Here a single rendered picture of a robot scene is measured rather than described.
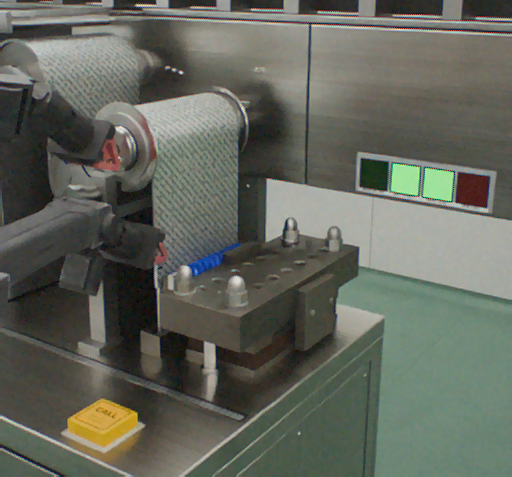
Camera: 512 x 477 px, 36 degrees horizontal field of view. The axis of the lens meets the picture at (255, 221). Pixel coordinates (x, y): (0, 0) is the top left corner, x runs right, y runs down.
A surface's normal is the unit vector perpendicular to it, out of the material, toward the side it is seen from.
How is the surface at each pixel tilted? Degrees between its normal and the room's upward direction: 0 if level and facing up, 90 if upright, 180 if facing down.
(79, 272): 66
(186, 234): 90
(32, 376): 0
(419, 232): 90
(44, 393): 0
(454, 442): 0
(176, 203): 90
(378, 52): 90
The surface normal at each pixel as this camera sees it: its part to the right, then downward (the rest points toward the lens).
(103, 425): 0.01, -0.96
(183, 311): -0.55, 0.24
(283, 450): 0.83, 0.18
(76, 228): 0.94, 0.20
